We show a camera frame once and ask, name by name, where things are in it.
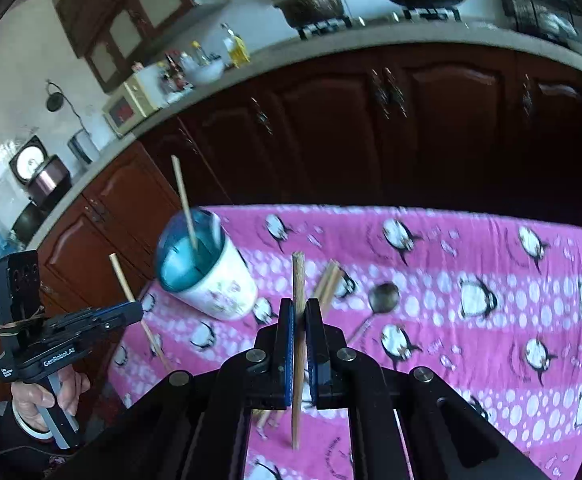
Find dark cooking pot with lid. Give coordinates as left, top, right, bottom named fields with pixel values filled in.
left=272, top=0, right=348, bottom=29

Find rice cooker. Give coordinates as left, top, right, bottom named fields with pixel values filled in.
left=9, top=135, right=72, bottom=212

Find black dish rack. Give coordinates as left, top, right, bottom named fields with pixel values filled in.
left=500, top=0, right=582, bottom=50

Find wooden wall cabinet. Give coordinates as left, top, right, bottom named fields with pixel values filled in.
left=53, top=0, right=233, bottom=94

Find metal spoon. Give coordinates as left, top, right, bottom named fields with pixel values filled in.
left=346, top=282, right=402, bottom=347

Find round black wall hanging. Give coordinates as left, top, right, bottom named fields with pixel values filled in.
left=45, top=80, right=68, bottom=113

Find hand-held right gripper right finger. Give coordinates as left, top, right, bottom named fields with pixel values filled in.
left=305, top=299, right=547, bottom=480

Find person's left forearm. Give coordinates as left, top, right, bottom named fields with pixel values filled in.
left=0, top=400, right=79, bottom=480

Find white bowl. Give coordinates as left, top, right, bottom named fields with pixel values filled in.
left=186, top=57, right=225, bottom=86

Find dark sauce bottle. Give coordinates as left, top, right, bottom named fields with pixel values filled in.
left=163, top=52, right=188, bottom=93

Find black pan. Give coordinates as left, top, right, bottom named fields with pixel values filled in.
left=10, top=202, right=48, bottom=247

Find person's left hand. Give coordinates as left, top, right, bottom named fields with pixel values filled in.
left=11, top=367, right=92, bottom=436

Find wooden base cabinets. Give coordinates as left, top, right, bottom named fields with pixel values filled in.
left=35, top=42, right=582, bottom=321

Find white floral cup blue inside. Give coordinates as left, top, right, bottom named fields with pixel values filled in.
left=155, top=210, right=260, bottom=322

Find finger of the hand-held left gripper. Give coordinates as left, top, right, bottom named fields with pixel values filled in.
left=41, top=321, right=122, bottom=350
left=51, top=301, right=144, bottom=333

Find silver electric kettle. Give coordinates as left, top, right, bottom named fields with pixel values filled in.
left=68, top=129, right=100, bottom=165

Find light wooden chopstick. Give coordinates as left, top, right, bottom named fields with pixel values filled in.
left=171, top=155, right=200, bottom=252
left=109, top=253, right=173, bottom=374

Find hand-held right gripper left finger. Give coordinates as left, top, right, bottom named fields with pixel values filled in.
left=61, top=299, right=295, bottom=480

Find cooking oil bottle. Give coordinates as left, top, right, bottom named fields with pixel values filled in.
left=221, top=22, right=252, bottom=69

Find gas stove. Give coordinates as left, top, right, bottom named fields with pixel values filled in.
left=296, top=4, right=464, bottom=42

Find cream microwave oven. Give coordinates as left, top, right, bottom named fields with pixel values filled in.
left=102, top=74, right=161, bottom=137

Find pink penguin blanket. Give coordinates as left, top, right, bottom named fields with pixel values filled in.
left=107, top=204, right=582, bottom=480

